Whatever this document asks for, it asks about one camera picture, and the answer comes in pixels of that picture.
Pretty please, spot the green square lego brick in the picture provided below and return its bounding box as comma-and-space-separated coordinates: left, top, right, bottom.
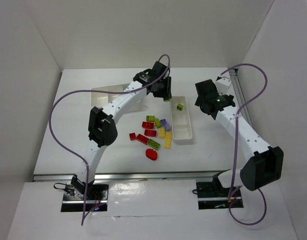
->
176, 103, 184, 111

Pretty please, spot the red long lego brick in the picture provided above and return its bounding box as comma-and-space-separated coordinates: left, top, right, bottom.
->
136, 134, 150, 145

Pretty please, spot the small red lego brick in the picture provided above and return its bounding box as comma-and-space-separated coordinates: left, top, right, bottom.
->
129, 132, 137, 141

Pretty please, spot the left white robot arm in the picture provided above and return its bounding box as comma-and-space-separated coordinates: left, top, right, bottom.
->
71, 61, 172, 198

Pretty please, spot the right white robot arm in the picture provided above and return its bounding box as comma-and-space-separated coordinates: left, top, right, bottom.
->
195, 79, 284, 191

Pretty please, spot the green lego brick centre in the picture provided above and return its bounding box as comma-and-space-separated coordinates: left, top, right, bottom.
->
146, 115, 156, 123

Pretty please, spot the purple square lego brick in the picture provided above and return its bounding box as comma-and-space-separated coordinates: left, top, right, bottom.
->
159, 119, 167, 127

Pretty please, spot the green sloped lego brick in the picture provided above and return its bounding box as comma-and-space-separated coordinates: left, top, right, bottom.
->
154, 118, 162, 129

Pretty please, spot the red sloped lego upper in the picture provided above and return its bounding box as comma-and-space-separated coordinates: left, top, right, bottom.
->
141, 121, 155, 130

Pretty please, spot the red sloped lego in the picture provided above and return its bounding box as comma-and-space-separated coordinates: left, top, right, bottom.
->
144, 129, 157, 137
141, 121, 155, 130

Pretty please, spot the light purple small lego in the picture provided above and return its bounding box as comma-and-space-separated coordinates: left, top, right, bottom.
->
164, 123, 172, 132

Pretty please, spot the right white divided container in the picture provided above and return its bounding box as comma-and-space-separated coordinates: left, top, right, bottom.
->
170, 96, 193, 145

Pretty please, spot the white divided container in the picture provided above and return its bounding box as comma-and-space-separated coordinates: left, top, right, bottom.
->
170, 96, 193, 145
90, 83, 145, 113

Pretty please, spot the yellow square lego brick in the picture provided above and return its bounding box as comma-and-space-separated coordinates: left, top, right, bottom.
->
158, 127, 166, 139

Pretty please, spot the red sloped lego middle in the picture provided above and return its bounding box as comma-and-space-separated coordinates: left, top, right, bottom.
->
144, 129, 157, 137

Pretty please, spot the yellow long lego plate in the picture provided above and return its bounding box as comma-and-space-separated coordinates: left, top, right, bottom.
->
164, 131, 173, 150

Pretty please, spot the green long lego brick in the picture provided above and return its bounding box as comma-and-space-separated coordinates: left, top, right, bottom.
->
147, 138, 161, 151

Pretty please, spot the left white divided container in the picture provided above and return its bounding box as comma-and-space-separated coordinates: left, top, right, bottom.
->
90, 83, 145, 113

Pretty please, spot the red apple shaped lego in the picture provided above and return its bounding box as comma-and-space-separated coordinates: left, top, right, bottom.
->
145, 148, 158, 161

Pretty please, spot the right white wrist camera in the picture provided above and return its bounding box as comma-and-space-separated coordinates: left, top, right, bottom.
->
215, 76, 232, 95

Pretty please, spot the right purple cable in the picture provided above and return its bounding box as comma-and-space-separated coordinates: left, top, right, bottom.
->
220, 63, 269, 226

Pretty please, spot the purple cable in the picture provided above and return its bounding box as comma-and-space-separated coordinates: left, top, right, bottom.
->
220, 63, 269, 226
47, 53, 171, 226

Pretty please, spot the aluminium front rail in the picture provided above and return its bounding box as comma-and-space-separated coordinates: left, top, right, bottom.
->
32, 170, 230, 182

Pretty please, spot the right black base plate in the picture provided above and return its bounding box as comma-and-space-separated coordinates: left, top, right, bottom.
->
191, 181, 244, 210

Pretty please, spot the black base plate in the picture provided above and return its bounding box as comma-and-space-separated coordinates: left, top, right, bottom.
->
60, 183, 109, 213
191, 181, 244, 210

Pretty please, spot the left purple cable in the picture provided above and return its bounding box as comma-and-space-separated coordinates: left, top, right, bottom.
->
47, 53, 171, 226

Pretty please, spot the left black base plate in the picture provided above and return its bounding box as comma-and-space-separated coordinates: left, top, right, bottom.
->
60, 183, 109, 213

